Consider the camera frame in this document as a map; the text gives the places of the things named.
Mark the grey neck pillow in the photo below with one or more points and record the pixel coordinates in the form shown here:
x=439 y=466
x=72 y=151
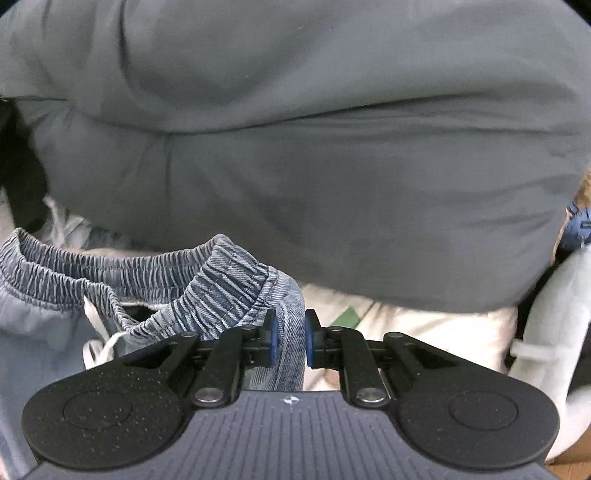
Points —
x=547 y=355

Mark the light blue denim pants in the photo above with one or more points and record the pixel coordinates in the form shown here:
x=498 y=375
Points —
x=64 y=312

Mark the dark grey duvet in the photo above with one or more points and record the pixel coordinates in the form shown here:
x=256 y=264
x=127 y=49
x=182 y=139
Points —
x=420 y=153

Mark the white black spotted fleece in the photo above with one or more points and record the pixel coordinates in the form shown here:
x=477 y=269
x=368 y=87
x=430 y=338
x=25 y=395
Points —
x=59 y=227

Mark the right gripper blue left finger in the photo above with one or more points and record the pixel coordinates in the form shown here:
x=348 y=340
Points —
x=237 y=350

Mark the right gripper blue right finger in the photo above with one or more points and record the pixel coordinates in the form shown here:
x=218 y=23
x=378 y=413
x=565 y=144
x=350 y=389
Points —
x=357 y=361

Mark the cream bear print bedsheet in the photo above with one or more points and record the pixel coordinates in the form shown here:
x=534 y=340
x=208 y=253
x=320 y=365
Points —
x=482 y=338

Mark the small teddy bear toy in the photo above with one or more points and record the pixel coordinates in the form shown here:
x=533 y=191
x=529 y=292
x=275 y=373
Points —
x=575 y=233

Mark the black cat paw plush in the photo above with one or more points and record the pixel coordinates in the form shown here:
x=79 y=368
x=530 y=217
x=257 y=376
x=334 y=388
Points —
x=22 y=175

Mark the brown cardboard barrier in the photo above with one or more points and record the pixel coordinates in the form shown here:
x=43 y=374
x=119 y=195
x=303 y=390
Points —
x=574 y=464

